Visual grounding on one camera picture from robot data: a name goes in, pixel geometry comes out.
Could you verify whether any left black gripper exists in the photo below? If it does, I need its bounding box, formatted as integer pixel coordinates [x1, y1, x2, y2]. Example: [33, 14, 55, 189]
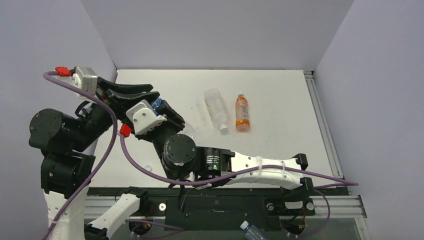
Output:
[71, 75, 159, 149]

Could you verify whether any clear bottle blue label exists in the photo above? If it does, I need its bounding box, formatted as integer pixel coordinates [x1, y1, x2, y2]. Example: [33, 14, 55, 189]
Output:
[151, 97, 195, 139]

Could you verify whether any large clear bottle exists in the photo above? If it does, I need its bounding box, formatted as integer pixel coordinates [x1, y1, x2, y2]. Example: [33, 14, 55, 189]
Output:
[203, 88, 229, 134]

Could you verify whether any blue-white bottle cap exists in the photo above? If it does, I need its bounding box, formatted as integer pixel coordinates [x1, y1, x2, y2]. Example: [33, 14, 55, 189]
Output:
[144, 165, 153, 172]

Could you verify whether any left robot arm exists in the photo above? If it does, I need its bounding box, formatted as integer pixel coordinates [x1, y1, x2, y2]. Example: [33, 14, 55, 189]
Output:
[28, 71, 159, 240]

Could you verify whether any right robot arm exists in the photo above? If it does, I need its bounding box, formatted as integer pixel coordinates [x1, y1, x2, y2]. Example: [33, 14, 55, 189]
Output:
[126, 100, 314, 214]

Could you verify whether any orange drink bottle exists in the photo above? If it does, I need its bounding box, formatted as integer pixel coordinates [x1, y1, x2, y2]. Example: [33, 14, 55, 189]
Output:
[235, 94, 251, 132]

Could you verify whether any water bottle under table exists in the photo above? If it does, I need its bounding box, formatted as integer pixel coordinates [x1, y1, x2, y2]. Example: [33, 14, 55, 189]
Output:
[240, 220, 267, 240]

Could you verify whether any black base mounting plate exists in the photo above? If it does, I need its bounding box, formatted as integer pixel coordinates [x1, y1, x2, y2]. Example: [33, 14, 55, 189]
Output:
[132, 188, 316, 231]

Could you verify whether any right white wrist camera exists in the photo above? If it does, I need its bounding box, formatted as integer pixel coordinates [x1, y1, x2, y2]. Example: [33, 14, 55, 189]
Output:
[125, 100, 167, 135]

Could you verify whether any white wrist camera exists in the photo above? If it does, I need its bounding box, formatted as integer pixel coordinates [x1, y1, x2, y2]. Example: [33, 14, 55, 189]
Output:
[54, 66, 98, 96]
[125, 100, 167, 135]

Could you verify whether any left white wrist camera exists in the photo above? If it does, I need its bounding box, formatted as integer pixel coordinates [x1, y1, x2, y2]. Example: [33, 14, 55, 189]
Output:
[54, 66, 98, 96]

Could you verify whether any aluminium frame rail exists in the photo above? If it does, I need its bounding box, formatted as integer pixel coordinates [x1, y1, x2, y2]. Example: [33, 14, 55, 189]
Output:
[303, 71, 344, 178]

